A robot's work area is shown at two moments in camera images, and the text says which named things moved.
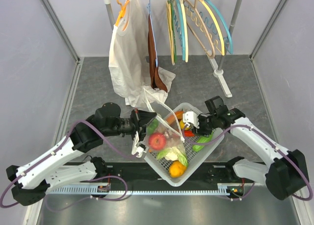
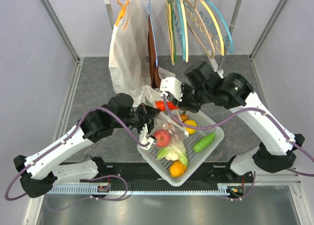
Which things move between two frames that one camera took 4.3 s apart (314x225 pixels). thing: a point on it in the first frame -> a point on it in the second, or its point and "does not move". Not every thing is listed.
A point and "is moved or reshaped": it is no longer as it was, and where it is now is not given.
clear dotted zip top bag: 164,138 is moved or reshaped
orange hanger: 122,12 does not move
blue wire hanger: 148,7 does not move
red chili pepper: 188,133 -> 160,105
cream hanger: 170,31 does not move
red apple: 157,141 is moved or reshaped
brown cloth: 157,79 does not move
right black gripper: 200,130 -> 184,104
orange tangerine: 176,169 does not move
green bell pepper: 152,126 is moved or reshaped
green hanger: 171,0 does not move
